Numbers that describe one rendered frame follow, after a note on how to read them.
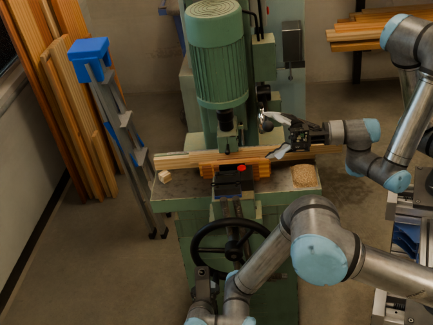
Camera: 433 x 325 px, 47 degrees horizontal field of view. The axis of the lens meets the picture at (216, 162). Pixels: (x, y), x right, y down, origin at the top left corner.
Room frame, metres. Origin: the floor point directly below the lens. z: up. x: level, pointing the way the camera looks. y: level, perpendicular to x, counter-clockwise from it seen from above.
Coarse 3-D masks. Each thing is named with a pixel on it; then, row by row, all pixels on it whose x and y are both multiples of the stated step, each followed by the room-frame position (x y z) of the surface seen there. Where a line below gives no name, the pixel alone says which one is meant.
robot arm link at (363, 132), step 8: (344, 120) 1.27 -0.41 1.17; (352, 120) 1.26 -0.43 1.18; (360, 120) 1.25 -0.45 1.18; (368, 120) 1.25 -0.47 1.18; (376, 120) 1.24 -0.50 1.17; (344, 128) 1.23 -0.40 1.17; (352, 128) 1.23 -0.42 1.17; (360, 128) 1.22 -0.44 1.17; (368, 128) 1.22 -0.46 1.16; (376, 128) 1.22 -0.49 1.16; (344, 136) 1.26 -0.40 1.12; (352, 136) 1.22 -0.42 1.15; (360, 136) 1.21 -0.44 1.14; (368, 136) 1.21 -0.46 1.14; (376, 136) 1.21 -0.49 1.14; (352, 144) 1.22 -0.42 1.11; (360, 144) 1.21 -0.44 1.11; (368, 144) 1.22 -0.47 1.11
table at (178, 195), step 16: (304, 160) 1.45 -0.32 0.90; (176, 176) 1.47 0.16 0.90; (192, 176) 1.45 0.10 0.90; (272, 176) 1.39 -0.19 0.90; (288, 176) 1.37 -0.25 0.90; (160, 192) 1.39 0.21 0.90; (176, 192) 1.37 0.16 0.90; (192, 192) 1.36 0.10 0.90; (208, 192) 1.35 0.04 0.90; (256, 192) 1.31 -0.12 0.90; (272, 192) 1.30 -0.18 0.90; (288, 192) 1.29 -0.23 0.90; (304, 192) 1.29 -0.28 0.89; (320, 192) 1.28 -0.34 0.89; (160, 208) 1.34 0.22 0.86; (176, 208) 1.34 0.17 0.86; (192, 208) 1.33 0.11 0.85; (208, 208) 1.32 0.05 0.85; (256, 208) 1.26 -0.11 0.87
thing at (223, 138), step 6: (234, 120) 1.53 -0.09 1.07; (234, 126) 1.48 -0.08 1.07; (222, 132) 1.46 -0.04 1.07; (228, 132) 1.45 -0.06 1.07; (234, 132) 1.45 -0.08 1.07; (222, 138) 1.43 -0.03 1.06; (228, 138) 1.43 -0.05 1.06; (234, 138) 1.43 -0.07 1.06; (222, 144) 1.43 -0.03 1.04; (234, 144) 1.43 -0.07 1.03; (222, 150) 1.43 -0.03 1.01; (234, 150) 1.43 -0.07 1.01
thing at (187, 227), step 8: (280, 128) 1.83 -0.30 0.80; (192, 136) 1.87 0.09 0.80; (200, 136) 1.86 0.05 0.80; (264, 136) 1.79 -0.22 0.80; (272, 136) 1.78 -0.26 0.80; (280, 136) 1.77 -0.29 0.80; (184, 144) 1.82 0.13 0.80; (192, 144) 1.81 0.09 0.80; (200, 144) 1.80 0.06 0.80; (264, 144) 1.73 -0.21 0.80; (176, 216) 1.36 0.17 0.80; (264, 216) 1.30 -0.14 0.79; (272, 216) 1.30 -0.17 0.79; (176, 224) 1.34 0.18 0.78; (184, 224) 1.33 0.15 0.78; (192, 224) 1.33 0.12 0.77; (200, 224) 1.33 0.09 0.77; (264, 224) 1.30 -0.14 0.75; (272, 224) 1.30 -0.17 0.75; (184, 232) 1.34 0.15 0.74; (192, 232) 1.33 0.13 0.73; (216, 232) 1.32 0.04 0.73; (224, 232) 1.32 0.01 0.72; (256, 232) 1.31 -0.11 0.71
